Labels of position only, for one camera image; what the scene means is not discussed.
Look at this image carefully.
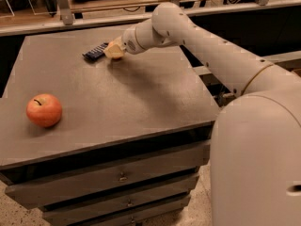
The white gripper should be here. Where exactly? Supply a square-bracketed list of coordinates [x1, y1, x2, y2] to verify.
[104, 28, 138, 58]

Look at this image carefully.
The orange fruit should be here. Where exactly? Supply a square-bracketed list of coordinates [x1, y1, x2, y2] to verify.
[111, 56, 122, 60]

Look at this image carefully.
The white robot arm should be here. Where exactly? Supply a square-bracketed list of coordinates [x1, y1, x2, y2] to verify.
[104, 3, 301, 226]

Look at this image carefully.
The blue rxbar wrapper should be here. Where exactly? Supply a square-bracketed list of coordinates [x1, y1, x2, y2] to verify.
[83, 42, 108, 61]

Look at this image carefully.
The grey drawer cabinet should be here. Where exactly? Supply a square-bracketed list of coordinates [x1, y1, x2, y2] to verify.
[0, 26, 219, 214]

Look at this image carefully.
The red apple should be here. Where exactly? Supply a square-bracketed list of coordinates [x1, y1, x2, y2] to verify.
[26, 94, 62, 128]

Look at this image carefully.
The middle drawer front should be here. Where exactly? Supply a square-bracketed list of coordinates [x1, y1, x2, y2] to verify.
[43, 173, 198, 226]

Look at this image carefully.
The drawer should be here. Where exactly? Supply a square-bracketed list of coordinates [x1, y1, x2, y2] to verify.
[81, 193, 190, 226]
[43, 173, 198, 226]
[5, 140, 210, 209]

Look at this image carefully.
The top drawer front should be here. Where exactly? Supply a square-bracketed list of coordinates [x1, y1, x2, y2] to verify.
[5, 140, 210, 209]

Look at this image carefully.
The bottom drawer front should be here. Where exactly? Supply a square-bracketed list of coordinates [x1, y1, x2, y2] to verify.
[81, 193, 190, 226]

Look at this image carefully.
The metal railing frame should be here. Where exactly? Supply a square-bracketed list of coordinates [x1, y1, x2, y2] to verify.
[0, 0, 301, 37]

